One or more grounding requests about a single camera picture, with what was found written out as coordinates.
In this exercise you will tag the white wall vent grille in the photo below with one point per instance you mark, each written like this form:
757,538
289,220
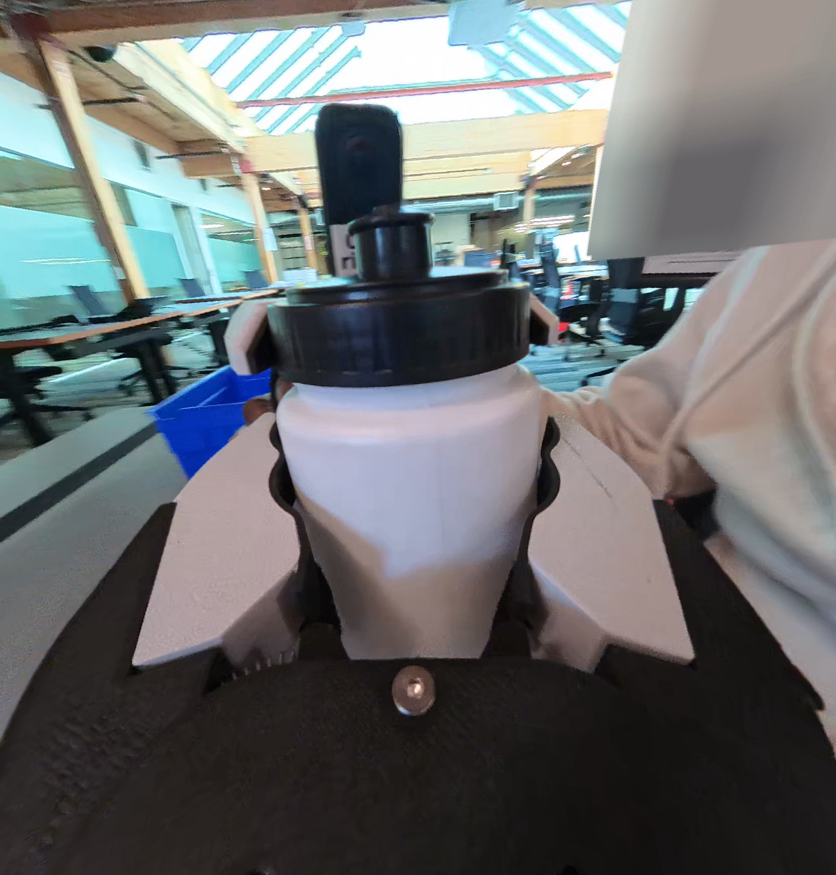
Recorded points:
506,200

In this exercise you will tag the black bottle lid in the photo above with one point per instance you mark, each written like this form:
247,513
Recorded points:
390,335

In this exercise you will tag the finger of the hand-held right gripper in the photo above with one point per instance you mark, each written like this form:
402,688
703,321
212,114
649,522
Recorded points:
542,325
247,335

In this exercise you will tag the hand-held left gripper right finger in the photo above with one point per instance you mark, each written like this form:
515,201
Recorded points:
609,567

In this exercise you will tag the blue plastic bin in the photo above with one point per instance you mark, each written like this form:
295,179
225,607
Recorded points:
199,417

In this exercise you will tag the black dome camera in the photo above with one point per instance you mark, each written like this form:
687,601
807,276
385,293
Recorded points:
102,53

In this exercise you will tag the wooden pillar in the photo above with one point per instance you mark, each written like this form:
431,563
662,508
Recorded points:
528,198
90,171
260,232

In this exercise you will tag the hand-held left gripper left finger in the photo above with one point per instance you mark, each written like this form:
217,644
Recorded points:
219,560

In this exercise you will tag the white plastic bottle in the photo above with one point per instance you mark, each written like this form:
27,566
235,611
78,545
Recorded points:
404,478

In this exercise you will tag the wooden top desk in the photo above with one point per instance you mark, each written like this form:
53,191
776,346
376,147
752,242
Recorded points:
49,335

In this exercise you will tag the person's right hand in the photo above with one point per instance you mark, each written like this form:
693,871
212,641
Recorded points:
257,409

